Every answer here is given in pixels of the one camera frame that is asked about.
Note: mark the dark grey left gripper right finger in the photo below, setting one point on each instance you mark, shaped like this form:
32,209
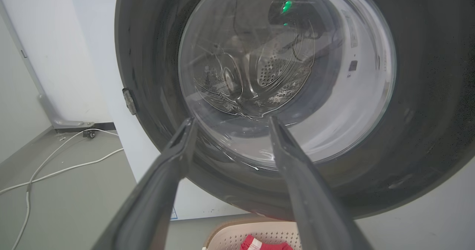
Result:
315,201

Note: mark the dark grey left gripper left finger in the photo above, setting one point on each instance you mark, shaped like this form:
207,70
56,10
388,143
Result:
156,190

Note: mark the white washing machine body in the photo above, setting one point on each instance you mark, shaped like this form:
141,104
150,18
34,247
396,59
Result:
148,153

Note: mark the dark grey washing machine door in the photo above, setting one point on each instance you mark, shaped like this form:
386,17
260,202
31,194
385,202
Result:
408,94

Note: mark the beige perforated laundry basket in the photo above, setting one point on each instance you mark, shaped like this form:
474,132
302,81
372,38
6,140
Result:
256,233

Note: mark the red and white garment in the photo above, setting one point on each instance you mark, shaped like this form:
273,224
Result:
263,244

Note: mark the small black caster wheel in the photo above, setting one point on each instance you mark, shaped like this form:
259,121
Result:
89,133

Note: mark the grey metal stand leg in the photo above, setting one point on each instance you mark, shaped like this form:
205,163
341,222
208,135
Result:
33,75

